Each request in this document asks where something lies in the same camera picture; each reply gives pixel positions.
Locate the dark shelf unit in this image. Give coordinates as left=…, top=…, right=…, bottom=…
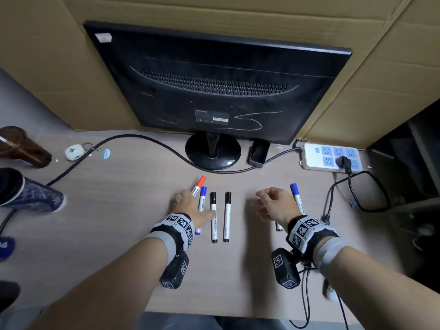
left=366, top=99, right=440, bottom=282

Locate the blue object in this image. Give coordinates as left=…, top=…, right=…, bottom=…
left=0, top=237, right=16, bottom=262

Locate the black computer monitor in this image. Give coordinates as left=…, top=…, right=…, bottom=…
left=83, top=20, right=353, bottom=146

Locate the white key fob with ring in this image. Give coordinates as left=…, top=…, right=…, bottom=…
left=65, top=142, right=102, bottom=161

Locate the black power strip cable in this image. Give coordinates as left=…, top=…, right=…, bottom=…
left=0, top=134, right=304, bottom=235

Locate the brown cardboard panel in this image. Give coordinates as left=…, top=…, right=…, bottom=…
left=0, top=0, right=140, bottom=132
left=60, top=0, right=417, bottom=49
left=302, top=0, right=440, bottom=150

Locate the blue-capped whiteboard marker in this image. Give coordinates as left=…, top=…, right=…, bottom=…
left=290, top=183, right=306, bottom=216
left=195, top=186, right=208, bottom=236

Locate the white power strip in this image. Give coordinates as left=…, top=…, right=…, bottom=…
left=299, top=142, right=363, bottom=173

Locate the small white object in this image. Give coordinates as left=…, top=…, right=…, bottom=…
left=322, top=279, right=341, bottom=303

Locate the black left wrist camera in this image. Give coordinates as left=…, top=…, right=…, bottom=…
left=159, top=252, right=190, bottom=290

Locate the round black monitor stand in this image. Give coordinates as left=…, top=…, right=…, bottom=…
left=185, top=131, right=242, bottom=171

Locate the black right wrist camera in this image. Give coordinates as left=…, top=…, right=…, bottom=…
left=271, top=247, right=304, bottom=290

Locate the person's right hand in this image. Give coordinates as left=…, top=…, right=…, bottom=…
left=255, top=187, right=304, bottom=233

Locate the left wristband with tag markers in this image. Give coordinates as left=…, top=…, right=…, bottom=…
left=145, top=212, right=195, bottom=266

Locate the red-capped whiteboard marker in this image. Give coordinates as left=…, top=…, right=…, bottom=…
left=190, top=175, right=207, bottom=198

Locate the black smartphone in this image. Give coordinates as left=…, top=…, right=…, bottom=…
left=249, top=140, right=271, bottom=168

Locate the person's right forearm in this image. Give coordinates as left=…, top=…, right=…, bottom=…
left=321, top=247, right=440, bottom=330

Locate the brown bottle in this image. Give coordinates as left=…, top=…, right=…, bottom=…
left=0, top=126, right=52, bottom=169

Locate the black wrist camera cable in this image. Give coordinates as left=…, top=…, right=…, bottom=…
left=288, top=263, right=349, bottom=330

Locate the black plug cable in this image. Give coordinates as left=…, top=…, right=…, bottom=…
left=347, top=170, right=392, bottom=213

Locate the wristband with tag markers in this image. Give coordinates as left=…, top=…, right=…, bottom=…
left=145, top=212, right=195, bottom=266
left=286, top=215, right=348, bottom=276

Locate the black usb cable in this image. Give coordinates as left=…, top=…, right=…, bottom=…
left=321, top=171, right=372, bottom=225

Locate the black-capped whiteboard marker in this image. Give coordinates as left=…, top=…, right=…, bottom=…
left=223, top=192, right=232, bottom=243
left=209, top=192, right=218, bottom=243

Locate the person's left forearm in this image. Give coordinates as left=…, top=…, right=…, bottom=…
left=29, top=237, right=173, bottom=330

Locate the black power plug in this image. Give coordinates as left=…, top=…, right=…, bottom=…
left=335, top=156, right=352, bottom=174

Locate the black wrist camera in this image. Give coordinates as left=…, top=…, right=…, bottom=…
left=159, top=252, right=190, bottom=290
left=271, top=247, right=304, bottom=290

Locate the dark patterned tumbler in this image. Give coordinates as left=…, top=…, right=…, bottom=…
left=0, top=168, right=66, bottom=214

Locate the right wristband with tag markers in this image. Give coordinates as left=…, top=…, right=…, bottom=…
left=286, top=215, right=348, bottom=276

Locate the person's left hand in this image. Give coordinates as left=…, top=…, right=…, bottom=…
left=168, top=189, right=217, bottom=231

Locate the black object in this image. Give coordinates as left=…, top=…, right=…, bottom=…
left=0, top=280, right=21, bottom=314

